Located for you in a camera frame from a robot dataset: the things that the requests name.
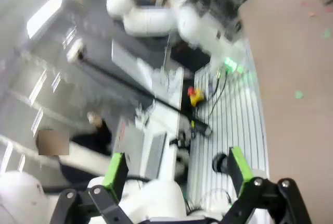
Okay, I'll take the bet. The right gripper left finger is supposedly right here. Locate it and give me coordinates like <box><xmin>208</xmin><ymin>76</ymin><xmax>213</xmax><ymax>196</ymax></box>
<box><xmin>52</xmin><ymin>152</ymin><xmax>136</xmax><ymax>224</ymax></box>

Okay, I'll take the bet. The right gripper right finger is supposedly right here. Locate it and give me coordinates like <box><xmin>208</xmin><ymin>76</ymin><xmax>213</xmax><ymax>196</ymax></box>
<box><xmin>223</xmin><ymin>146</ymin><xmax>313</xmax><ymax>224</ymax></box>

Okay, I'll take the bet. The black round knob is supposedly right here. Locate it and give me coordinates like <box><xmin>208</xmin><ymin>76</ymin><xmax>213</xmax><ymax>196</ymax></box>
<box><xmin>212</xmin><ymin>153</ymin><xmax>231</xmax><ymax>174</ymax></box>

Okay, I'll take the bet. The seated background person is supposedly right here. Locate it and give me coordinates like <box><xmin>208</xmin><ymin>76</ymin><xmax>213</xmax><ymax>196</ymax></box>
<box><xmin>37</xmin><ymin>111</ymin><xmax>113</xmax><ymax>157</ymax></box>

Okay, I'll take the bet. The white slatted robot platform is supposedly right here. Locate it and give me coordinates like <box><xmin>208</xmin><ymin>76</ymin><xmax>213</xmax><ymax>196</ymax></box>
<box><xmin>187</xmin><ymin>39</ymin><xmax>268</xmax><ymax>191</ymax></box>

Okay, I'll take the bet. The yellow red emergency stop button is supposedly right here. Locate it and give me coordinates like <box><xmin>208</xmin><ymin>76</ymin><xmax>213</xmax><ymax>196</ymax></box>
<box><xmin>187</xmin><ymin>85</ymin><xmax>207</xmax><ymax>107</ymax></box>

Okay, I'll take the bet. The long black pole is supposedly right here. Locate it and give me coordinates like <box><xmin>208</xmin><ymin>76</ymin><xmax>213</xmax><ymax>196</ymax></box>
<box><xmin>67</xmin><ymin>40</ymin><xmax>213</xmax><ymax>136</ymax></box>

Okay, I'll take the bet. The thin black cable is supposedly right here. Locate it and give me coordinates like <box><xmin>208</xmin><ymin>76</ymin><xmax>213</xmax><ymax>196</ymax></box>
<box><xmin>208</xmin><ymin>71</ymin><xmax>228</xmax><ymax>117</ymax></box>

